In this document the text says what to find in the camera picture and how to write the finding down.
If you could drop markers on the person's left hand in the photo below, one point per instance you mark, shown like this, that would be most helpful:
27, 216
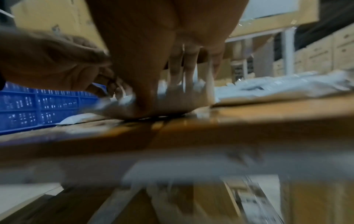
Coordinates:
50, 61

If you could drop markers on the person's right hand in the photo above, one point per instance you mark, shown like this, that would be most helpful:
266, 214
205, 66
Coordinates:
160, 35

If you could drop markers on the blue plastic crate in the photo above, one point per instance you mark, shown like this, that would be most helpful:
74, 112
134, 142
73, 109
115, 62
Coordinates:
38, 109

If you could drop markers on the white plastic mailer bag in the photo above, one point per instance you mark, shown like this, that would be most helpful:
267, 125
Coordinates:
177, 100

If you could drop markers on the pile of grey mailer bags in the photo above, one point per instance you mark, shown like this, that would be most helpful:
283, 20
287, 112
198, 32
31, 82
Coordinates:
276, 87

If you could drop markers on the wooden table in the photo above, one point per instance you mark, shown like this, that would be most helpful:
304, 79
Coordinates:
249, 127

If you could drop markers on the white metal shelf leg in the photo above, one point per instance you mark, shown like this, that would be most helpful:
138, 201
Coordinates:
288, 50

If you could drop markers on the stack of cardboard cartons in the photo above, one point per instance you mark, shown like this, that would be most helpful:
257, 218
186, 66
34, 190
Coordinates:
326, 50

